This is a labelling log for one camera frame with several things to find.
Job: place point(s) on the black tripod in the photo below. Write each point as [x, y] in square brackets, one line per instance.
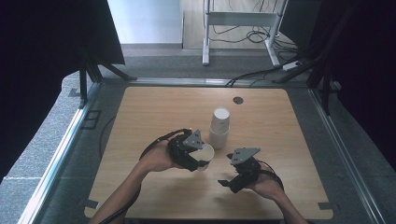
[93, 73]

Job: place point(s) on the white power strip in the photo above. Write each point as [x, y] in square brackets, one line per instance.
[292, 65]

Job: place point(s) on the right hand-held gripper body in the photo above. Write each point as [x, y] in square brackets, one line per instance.
[246, 165]

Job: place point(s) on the aluminium frame rail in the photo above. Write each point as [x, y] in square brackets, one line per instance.
[345, 155]
[59, 155]
[186, 81]

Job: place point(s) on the black tape square outline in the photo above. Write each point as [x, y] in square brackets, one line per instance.
[85, 119]

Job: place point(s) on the black metal stand legs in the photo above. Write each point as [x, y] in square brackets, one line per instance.
[317, 59]

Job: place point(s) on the person's right hand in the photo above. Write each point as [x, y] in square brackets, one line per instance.
[266, 188]

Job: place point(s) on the person's left hand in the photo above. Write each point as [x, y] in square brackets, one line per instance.
[157, 160]

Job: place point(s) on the dark curtain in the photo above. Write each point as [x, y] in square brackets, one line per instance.
[367, 62]
[37, 62]

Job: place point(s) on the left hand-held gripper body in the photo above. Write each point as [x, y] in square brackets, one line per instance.
[180, 152]

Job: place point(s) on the white metal stand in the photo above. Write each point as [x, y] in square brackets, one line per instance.
[239, 18]

